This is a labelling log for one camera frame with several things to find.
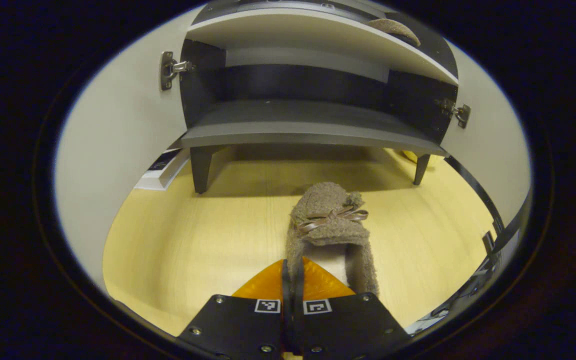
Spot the brown fuzzy shoe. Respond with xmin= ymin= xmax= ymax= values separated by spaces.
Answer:
xmin=285 ymin=181 xmax=380 ymax=297
xmin=368 ymin=18 xmax=422 ymax=48

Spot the metal door hinge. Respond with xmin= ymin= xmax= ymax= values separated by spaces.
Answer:
xmin=160 ymin=51 xmax=195 ymax=91
xmin=435 ymin=98 xmax=471 ymax=129

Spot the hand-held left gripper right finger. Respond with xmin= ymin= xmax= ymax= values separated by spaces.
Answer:
xmin=292 ymin=256 xmax=413 ymax=360

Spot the blue cover book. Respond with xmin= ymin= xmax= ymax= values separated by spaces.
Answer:
xmin=146 ymin=149 xmax=183 ymax=172

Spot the grey shoe cabinet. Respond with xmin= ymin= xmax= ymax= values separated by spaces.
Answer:
xmin=55 ymin=0 xmax=533 ymax=296

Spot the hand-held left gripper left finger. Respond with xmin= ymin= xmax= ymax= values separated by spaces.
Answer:
xmin=177 ymin=259 xmax=293 ymax=360

